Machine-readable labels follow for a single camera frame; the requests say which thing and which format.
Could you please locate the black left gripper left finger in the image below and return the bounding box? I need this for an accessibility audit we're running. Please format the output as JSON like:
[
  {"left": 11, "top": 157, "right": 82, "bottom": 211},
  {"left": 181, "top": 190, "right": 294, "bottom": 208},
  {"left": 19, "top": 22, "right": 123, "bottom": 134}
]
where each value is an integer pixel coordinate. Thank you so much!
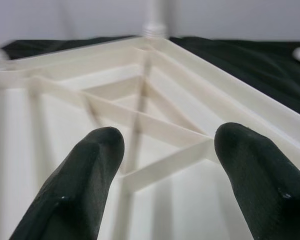
[{"left": 8, "top": 126, "right": 125, "bottom": 240}]

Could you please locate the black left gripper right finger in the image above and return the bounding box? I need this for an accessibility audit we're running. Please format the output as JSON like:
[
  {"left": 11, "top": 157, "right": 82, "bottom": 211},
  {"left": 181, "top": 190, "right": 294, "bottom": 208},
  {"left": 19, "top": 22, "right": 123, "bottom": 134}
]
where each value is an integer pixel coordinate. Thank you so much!
[{"left": 213, "top": 121, "right": 300, "bottom": 240}]

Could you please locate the white plastic children table top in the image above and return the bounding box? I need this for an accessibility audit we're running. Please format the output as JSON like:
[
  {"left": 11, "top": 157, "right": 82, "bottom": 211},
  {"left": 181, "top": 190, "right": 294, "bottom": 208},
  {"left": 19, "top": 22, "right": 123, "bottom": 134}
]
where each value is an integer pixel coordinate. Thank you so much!
[{"left": 0, "top": 36, "right": 300, "bottom": 240}]

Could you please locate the black tablecloth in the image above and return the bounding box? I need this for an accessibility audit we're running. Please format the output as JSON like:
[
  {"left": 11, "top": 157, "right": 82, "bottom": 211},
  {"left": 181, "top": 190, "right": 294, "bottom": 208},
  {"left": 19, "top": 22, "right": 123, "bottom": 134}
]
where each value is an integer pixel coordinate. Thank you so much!
[{"left": 0, "top": 36, "right": 300, "bottom": 121}]

